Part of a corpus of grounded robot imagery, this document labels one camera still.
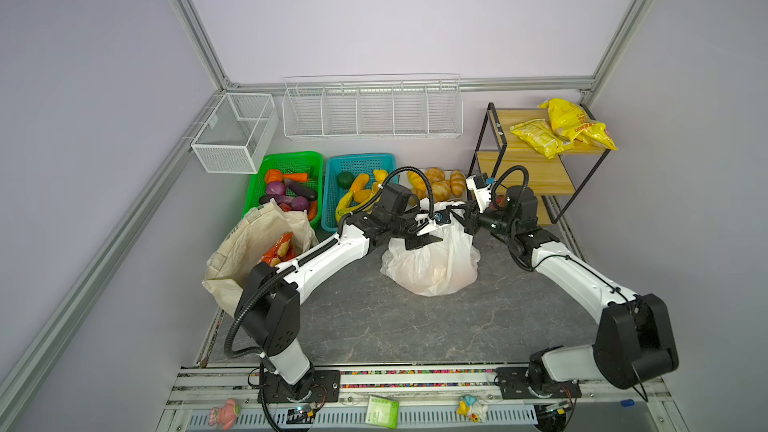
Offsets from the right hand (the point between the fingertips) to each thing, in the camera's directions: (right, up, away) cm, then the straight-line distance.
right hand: (448, 209), depth 80 cm
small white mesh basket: (-67, +23, +17) cm, 73 cm away
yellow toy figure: (+3, -46, -11) cm, 47 cm away
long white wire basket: (-22, +34, +17) cm, 44 cm away
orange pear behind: (-28, +10, +32) cm, 43 cm away
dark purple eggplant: (-50, +6, +32) cm, 60 cm away
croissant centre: (+3, +6, +31) cm, 32 cm away
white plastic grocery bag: (-3, -17, +5) cm, 18 cm away
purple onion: (-59, +7, +30) cm, 66 cm away
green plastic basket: (-55, +18, +38) cm, 69 cm away
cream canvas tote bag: (-55, -14, -7) cm, 57 cm away
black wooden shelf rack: (+40, +9, +19) cm, 45 cm away
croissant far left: (-6, +9, +36) cm, 37 cm away
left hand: (-3, -6, -1) cm, 6 cm away
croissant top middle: (+1, +13, +36) cm, 38 cm away
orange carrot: (-51, +12, +36) cm, 64 cm away
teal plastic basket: (-30, +17, +36) cm, 49 cm away
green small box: (-17, -47, -11) cm, 51 cm away
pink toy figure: (-54, -48, -12) cm, 73 cm away
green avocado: (-34, +11, +33) cm, 48 cm away
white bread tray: (-11, +12, +41) cm, 44 cm away
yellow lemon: (-20, +12, +36) cm, 43 cm away
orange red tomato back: (-61, +12, +33) cm, 71 cm away
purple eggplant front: (-57, +3, +28) cm, 64 cm away
